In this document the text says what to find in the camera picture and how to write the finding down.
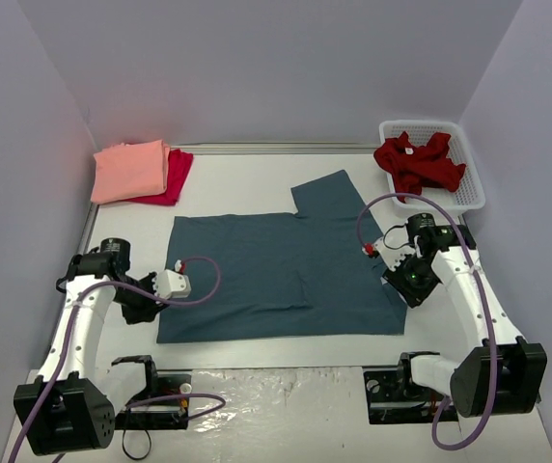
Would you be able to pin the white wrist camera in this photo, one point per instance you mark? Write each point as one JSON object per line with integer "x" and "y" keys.
{"x": 392, "y": 254}
{"x": 172, "y": 283}

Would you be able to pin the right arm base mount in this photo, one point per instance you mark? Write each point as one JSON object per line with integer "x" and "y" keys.
{"x": 390, "y": 402}

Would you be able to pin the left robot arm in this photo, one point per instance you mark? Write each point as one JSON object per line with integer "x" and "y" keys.
{"x": 67, "y": 408}

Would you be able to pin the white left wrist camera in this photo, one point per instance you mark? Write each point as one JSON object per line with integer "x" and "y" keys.
{"x": 172, "y": 283}

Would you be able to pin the teal blue t shirt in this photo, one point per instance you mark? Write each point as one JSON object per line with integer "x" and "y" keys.
{"x": 283, "y": 274}

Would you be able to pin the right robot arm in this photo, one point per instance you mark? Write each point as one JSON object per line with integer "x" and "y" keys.
{"x": 441, "y": 256}

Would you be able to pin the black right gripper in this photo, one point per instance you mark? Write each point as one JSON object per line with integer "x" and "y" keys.
{"x": 406, "y": 285}

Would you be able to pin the folded salmon pink t shirt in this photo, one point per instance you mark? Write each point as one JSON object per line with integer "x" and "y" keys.
{"x": 129, "y": 171}

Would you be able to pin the crumpled dark red t shirt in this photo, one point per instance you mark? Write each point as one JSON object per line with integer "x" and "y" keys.
{"x": 414, "y": 168}

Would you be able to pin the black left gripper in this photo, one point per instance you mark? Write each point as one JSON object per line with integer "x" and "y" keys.
{"x": 137, "y": 304}

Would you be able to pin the folded magenta t shirt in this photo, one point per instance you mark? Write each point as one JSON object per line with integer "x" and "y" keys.
{"x": 179, "y": 165}

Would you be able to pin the white perforated plastic basket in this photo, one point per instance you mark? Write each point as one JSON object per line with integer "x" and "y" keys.
{"x": 469, "y": 195}

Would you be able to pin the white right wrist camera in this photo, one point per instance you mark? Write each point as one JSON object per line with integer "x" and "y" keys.
{"x": 392, "y": 254}

